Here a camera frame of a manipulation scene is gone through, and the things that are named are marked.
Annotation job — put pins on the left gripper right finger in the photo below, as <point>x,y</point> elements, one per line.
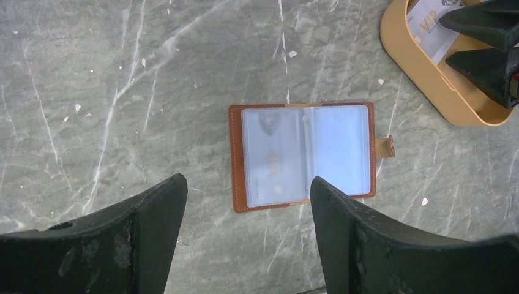
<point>364,251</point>

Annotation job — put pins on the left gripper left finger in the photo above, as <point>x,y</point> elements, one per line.
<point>127,247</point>

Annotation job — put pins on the orange oval tray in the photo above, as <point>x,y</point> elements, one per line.
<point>455,97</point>

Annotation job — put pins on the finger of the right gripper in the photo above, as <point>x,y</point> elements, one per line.
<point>494,23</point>
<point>492,71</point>

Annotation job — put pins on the brown leather card holder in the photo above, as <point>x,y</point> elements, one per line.
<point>340,146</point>

